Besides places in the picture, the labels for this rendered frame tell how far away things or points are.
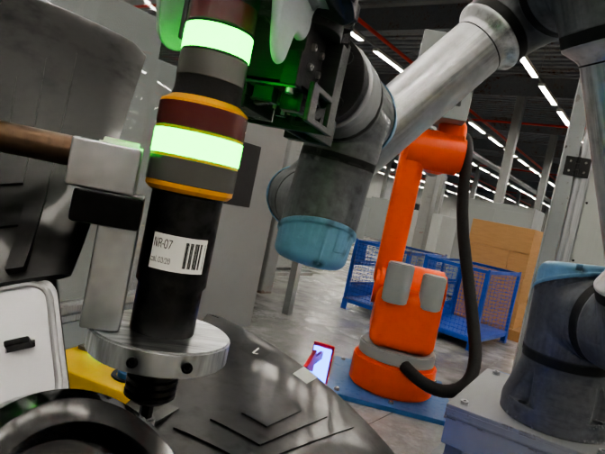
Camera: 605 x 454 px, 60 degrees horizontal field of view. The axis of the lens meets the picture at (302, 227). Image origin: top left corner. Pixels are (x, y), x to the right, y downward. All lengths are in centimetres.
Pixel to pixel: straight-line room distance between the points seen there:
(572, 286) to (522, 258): 732
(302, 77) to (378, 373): 379
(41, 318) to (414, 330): 382
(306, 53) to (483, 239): 797
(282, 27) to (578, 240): 184
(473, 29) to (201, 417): 53
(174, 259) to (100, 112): 13
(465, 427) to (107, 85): 66
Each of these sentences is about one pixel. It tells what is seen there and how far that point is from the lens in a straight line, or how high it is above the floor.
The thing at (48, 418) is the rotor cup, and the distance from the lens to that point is 20.
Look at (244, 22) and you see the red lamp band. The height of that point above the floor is 142.
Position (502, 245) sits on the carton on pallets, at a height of 128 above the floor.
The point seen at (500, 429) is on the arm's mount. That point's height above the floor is 110.
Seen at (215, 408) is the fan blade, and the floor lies 119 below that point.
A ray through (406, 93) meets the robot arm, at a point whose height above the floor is 150.
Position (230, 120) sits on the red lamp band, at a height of 138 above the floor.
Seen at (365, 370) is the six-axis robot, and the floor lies 18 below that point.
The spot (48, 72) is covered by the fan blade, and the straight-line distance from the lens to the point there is 37.
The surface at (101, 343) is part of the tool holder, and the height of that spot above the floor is 127.
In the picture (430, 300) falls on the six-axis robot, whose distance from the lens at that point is 397.
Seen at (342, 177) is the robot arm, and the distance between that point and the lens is 48.
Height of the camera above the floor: 135
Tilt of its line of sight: 3 degrees down
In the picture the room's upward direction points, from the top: 12 degrees clockwise
